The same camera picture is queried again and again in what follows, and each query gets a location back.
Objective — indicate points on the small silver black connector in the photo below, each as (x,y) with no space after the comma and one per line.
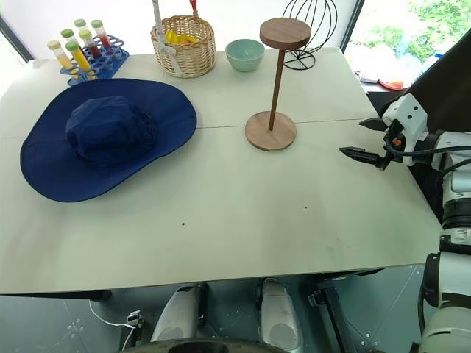
(135,319)

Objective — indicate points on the wicker basket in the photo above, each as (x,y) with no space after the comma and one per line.
(187,55)

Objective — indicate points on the pale green bowl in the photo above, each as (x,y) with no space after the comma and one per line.
(244,55)

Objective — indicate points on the yellow items in basket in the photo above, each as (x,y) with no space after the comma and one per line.
(180,38)

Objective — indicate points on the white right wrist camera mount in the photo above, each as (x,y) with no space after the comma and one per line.
(408,114)

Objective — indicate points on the silver right robot foot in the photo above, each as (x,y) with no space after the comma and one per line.
(279,316)

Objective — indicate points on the blue wide-brim hat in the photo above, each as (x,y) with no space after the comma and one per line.
(110,125)

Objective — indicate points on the green-capped dark red test tube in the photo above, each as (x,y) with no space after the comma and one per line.
(92,46)

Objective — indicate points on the silver robot foot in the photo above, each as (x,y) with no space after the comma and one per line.
(279,316)
(176,316)

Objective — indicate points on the red dish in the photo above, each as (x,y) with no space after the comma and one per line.
(392,84)

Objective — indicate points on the wooden hat stand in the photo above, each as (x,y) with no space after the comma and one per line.
(276,84)

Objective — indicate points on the silver left robot foot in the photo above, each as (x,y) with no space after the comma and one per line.
(176,316)

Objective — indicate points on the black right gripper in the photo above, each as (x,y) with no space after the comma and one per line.
(393,134)

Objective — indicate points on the blue test tube rack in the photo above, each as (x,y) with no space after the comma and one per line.
(106,60)

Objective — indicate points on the dark brown board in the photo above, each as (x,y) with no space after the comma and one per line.
(449,92)

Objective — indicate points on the black table leg frame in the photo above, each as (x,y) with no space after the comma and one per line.
(335,309)

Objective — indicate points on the green-capped orange test tube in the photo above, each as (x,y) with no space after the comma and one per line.
(79,57)

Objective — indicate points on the cream-capped yellow test tube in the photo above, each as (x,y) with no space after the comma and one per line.
(62,57)

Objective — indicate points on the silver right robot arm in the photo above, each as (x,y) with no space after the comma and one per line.
(456,191)

